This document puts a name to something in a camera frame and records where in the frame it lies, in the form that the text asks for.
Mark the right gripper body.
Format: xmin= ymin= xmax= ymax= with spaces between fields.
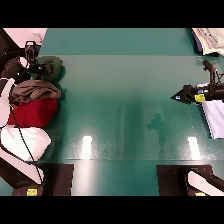
xmin=180 ymin=84 xmax=207 ymax=105

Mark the olive green T-shirt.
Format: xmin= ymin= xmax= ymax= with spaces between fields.
xmin=31 ymin=55 xmax=66 ymax=83

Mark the purple garment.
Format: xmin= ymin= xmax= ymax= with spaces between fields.
xmin=192 ymin=31 xmax=204 ymax=55

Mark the black cable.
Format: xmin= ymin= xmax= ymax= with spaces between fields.
xmin=11 ymin=111 xmax=45 ymax=184

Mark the dark arm base plate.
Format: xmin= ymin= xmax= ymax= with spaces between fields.
xmin=156 ymin=164 xmax=215 ymax=197
xmin=39 ymin=162 xmax=75 ymax=197

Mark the red garment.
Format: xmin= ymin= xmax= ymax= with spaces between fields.
xmin=7 ymin=98 xmax=60 ymax=128

